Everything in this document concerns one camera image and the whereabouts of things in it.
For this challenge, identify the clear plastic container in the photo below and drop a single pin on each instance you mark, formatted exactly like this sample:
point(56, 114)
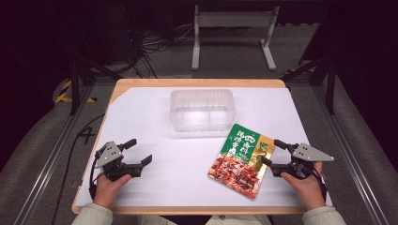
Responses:
point(202, 110)

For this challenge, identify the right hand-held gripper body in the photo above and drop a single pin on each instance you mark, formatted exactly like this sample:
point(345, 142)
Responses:
point(302, 161)

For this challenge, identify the green and red food packet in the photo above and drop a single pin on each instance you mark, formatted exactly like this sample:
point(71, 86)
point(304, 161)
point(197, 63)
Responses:
point(241, 160)

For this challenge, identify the person's left hand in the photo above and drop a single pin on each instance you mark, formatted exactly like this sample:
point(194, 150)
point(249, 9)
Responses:
point(108, 189)

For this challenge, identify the person's right hand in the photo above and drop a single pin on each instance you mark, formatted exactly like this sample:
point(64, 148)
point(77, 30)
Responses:
point(306, 187)

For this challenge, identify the yellow and black striped tape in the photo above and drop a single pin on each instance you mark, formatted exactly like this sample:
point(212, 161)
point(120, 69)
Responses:
point(69, 93)

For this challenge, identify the aluminium rail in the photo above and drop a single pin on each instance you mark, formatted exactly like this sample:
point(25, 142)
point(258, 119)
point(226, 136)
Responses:
point(347, 153)
point(50, 156)

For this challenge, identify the black metal stand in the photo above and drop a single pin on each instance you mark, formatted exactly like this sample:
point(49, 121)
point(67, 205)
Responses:
point(82, 75)
point(316, 72)

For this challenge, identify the white metal stand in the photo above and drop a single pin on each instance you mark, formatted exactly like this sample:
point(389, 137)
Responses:
point(234, 34)

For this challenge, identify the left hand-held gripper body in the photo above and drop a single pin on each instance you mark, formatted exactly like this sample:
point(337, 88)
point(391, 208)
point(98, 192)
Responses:
point(110, 157)

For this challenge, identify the white paper sheet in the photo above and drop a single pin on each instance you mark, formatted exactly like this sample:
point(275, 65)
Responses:
point(175, 150)

